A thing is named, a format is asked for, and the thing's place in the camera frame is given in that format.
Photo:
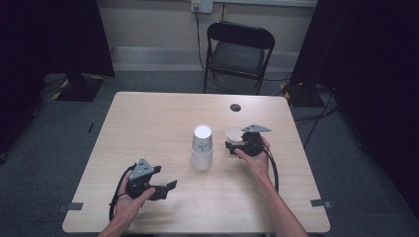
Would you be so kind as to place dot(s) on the grey tape strip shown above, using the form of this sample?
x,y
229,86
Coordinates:
x,y
319,203
74,206

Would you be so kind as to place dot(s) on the person's right hand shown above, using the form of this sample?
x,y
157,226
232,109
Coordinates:
x,y
260,163

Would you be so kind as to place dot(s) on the black table grommet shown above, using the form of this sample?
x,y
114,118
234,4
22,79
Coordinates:
x,y
235,107

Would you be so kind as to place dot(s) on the black folding chair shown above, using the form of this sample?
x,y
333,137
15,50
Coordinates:
x,y
237,57

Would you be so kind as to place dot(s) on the person's left hand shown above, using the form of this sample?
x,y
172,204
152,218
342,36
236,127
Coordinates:
x,y
130,207

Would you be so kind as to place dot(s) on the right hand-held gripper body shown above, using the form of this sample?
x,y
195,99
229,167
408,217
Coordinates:
x,y
254,144

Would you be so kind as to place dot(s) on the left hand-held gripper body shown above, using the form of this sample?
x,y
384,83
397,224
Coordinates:
x,y
140,179

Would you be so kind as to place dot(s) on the black stand base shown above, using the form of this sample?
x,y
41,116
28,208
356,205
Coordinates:
x,y
298,95
79,89

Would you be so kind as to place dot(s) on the white wall socket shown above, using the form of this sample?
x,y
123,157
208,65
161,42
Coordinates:
x,y
202,6

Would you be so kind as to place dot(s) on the black curtain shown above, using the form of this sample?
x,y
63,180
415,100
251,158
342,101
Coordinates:
x,y
369,65
49,42

